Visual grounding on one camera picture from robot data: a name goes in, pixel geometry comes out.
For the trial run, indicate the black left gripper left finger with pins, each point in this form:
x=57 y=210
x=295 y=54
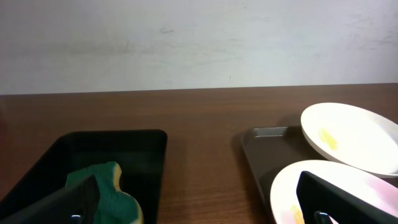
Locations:
x=75 y=204

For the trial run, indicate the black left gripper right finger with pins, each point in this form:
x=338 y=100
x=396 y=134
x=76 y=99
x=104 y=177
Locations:
x=322 y=202

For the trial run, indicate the green and yellow sponge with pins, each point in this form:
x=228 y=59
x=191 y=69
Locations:
x=114 y=206

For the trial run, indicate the brown serving tray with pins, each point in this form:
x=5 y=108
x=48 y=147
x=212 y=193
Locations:
x=268 y=151

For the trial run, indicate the black plastic tray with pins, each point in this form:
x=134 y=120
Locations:
x=139 y=153

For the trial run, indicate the white plate front left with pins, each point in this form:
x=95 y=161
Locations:
x=369 y=188

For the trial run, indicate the white plate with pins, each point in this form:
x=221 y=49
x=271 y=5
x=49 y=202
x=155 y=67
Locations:
x=353 y=136
x=369 y=188

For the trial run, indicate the white plate at back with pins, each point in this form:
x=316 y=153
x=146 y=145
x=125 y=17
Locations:
x=353 y=136

